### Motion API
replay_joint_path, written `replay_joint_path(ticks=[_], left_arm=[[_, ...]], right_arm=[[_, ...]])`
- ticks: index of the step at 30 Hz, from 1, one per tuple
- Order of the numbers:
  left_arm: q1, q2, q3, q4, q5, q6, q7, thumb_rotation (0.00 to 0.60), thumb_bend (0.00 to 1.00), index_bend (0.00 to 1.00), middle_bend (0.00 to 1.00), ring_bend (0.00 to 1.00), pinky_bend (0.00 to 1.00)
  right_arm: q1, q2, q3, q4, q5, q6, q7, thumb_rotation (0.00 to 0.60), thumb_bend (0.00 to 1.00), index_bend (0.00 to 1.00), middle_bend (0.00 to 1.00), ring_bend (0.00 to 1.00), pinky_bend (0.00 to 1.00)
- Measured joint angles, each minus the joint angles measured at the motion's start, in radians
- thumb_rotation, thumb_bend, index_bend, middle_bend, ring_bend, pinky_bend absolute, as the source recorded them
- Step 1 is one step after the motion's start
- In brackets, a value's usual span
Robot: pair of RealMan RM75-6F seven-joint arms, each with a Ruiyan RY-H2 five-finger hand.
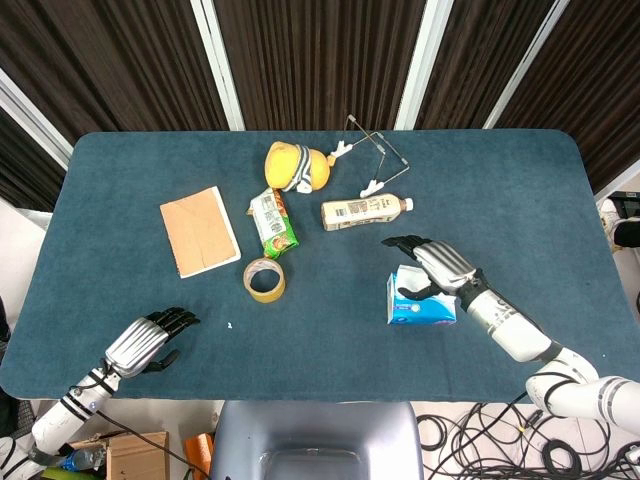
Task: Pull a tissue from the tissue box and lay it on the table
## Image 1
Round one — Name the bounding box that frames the yellow plush toy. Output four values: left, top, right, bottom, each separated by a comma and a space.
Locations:
264, 141, 337, 195

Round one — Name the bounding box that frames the brown packing tape roll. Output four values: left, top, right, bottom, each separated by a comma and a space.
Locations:
242, 258, 287, 304

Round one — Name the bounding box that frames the black shoe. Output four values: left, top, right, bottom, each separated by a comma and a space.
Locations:
612, 219, 640, 250

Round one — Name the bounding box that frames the blue plastic water bottle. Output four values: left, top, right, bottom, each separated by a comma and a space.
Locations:
59, 447, 107, 471

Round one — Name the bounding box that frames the white tissue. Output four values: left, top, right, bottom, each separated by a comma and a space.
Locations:
394, 265, 427, 292

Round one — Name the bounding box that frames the white frame post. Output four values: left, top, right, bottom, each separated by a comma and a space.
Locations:
189, 0, 246, 132
482, 0, 572, 130
0, 67, 74, 171
593, 159, 640, 202
393, 0, 454, 131

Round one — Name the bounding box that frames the dark brown curtain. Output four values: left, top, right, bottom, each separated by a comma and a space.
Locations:
0, 107, 67, 214
494, 0, 640, 195
213, 0, 427, 132
414, 0, 557, 131
0, 0, 230, 146

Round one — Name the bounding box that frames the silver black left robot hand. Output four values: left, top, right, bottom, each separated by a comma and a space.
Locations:
103, 306, 202, 380

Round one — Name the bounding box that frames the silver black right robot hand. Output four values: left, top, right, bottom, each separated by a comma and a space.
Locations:
381, 234, 486, 301

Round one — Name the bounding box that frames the wire hanger with white clips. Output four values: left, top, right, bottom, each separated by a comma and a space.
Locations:
331, 114, 411, 198

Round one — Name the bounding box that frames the blue tissue pack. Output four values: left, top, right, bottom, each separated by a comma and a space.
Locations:
385, 264, 459, 327

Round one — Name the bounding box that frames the orange foam roll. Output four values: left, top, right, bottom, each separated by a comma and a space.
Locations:
183, 433, 215, 476

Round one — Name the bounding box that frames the beige milk tea bottle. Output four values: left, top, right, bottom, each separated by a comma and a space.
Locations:
320, 195, 415, 232

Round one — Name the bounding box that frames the brown cover notebook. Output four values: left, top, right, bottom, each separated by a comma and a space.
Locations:
159, 185, 242, 280

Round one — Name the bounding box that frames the black cable bundle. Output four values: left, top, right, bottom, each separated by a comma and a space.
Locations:
418, 392, 640, 480

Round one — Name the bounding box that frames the dark blue table cloth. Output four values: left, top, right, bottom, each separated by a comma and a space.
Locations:
0, 129, 640, 404

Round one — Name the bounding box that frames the cardboard box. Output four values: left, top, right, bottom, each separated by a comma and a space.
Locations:
69, 430, 171, 480

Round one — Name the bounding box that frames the green snack packet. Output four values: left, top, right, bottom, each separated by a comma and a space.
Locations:
245, 187, 300, 260

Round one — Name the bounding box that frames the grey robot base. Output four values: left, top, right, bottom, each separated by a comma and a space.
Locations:
209, 399, 426, 480

